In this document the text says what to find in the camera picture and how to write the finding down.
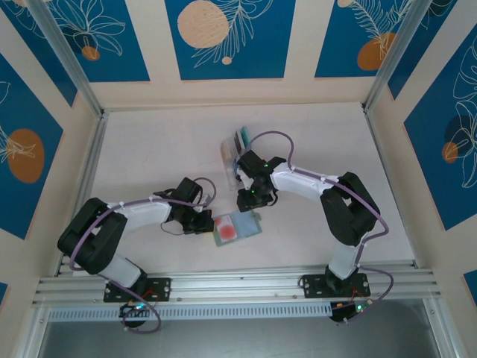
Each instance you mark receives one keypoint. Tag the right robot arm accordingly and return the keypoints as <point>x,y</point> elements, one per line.
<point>346,212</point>

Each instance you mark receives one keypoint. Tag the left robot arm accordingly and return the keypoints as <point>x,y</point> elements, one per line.
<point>108,231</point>

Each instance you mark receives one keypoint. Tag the clear acrylic card display stand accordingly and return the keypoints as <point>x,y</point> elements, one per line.
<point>229,175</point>

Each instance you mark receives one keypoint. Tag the blue logo card stack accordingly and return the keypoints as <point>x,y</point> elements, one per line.
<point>234,168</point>

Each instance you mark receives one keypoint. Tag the beige card stack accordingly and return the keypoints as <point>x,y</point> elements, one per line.
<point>226,151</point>

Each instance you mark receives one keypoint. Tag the black card stack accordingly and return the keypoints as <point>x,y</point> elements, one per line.
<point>237,141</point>

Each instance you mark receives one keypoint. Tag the teal card stack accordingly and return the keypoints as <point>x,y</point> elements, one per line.
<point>246,136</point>

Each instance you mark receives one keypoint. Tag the black controller board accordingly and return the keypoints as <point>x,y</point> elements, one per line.
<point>132,309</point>
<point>344,311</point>

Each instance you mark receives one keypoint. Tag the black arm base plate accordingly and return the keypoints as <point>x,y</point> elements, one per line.
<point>164,289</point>
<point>311,285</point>

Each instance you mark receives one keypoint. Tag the aluminium frame crossbeam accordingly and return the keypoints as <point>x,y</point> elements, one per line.
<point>238,285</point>

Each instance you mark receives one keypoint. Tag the aluminium side rail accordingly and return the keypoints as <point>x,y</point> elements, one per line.
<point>83,194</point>
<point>391,194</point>

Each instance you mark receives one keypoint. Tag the blue floral wall panel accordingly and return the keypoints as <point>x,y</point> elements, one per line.
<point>112,41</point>
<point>37,56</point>
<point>354,41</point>
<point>26,149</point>
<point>436,37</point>
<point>443,141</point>
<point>231,41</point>

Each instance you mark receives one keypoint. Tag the aluminium frame post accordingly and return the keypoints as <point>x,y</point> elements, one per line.
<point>398,52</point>
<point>63,52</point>

